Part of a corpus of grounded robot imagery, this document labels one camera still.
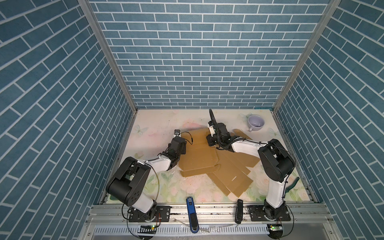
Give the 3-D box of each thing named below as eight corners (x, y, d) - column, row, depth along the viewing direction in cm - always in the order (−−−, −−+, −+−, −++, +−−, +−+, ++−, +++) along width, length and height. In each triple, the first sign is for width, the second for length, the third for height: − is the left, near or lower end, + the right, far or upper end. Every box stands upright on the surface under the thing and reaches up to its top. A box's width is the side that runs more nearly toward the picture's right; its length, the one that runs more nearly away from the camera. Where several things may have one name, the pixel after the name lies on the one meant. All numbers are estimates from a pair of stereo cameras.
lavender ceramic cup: (248, 133, 108) (251, 128, 103) (245, 120, 116) (247, 115, 111) (264, 133, 108) (267, 128, 103) (259, 120, 116) (262, 115, 111)
